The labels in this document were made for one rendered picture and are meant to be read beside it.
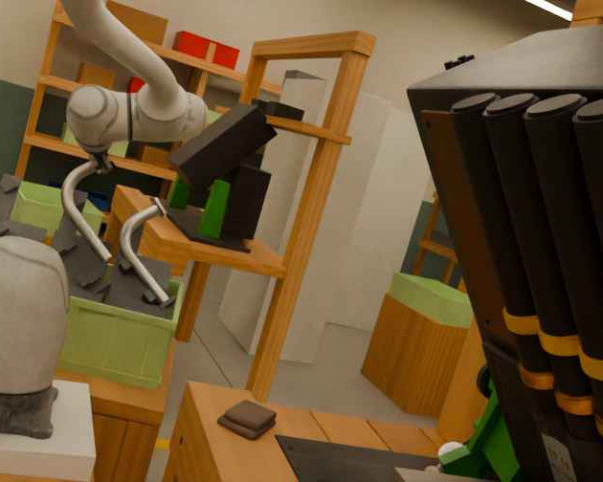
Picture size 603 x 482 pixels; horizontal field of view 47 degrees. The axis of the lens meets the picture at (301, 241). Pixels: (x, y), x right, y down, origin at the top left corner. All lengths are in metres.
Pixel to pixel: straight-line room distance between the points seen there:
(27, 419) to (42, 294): 0.20
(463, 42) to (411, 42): 0.76
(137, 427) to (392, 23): 7.60
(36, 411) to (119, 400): 0.43
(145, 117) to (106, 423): 0.66
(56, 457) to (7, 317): 0.22
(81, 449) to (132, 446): 0.49
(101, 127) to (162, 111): 0.13
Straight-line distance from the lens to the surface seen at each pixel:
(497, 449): 0.93
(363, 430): 1.56
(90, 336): 1.66
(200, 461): 1.27
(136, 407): 1.59
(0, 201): 1.97
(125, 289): 1.89
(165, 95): 1.45
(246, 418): 1.29
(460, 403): 1.64
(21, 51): 7.72
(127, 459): 1.64
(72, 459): 1.13
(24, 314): 1.11
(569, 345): 0.56
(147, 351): 1.65
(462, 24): 9.31
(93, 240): 1.84
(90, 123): 1.49
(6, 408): 1.15
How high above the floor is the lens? 1.42
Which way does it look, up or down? 7 degrees down
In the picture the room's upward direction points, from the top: 16 degrees clockwise
